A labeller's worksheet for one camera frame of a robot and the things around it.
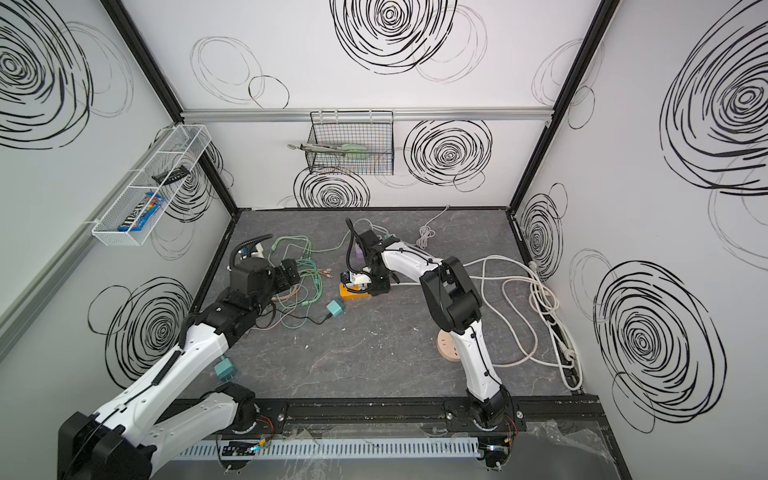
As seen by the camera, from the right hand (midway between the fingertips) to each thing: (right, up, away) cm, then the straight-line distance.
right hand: (375, 279), depth 99 cm
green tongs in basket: (-11, +42, -8) cm, 44 cm away
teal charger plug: (-12, -8, -8) cm, 16 cm away
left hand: (-23, +7, -19) cm, 31 cm away
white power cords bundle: (+48, -1, 0) cm, 48 cm away
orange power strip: (-9, -4, -6) cm, 11 cm away
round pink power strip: (+21, -16, -16) cm, 31 cm away
